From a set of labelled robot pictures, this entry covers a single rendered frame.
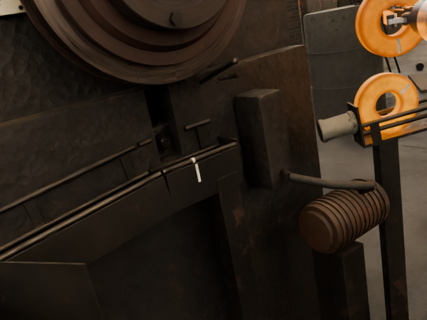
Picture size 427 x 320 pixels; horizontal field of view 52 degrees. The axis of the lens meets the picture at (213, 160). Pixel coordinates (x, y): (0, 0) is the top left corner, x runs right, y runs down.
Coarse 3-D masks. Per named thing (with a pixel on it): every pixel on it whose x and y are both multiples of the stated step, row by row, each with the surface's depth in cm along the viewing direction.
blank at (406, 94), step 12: (384, 72) 108; (372, 84) 106; (384, 84) 106; (396, 84) 106; (408, 84) 107; (360, 96) 107; (372, 96) 107; (396, 96) 109; (408, 96) 107; (360, 108) 107; (372, 108) 108; (396, 108) 110; (408, 108) 108; (396, 120) 109; (384, 132) 110; (396, 132) 110
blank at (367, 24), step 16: (368, 0) 93; (384, 0) 93; (400, 0) 93; (416, 0) 93; (368, 16) 94; (368, 32) 96; (400, 32) 97; (368, 48) 97; (384, 48) 97; (400, 48) 97
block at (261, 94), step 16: (240, 96) 106; (256, 96) 101; (272, 96) 102; (240, 112) 107; (256, 112) 102; (272, 112) 103; (240, 128) 109; (256, 128) 104; (272, 128) 103; (256, 144) 106; (272, 144) 104; (288, 144) 108; (256, 160) 108; (272, 160) 105; (288, 160) 108; (256, 176) 110; (272, 176) 106
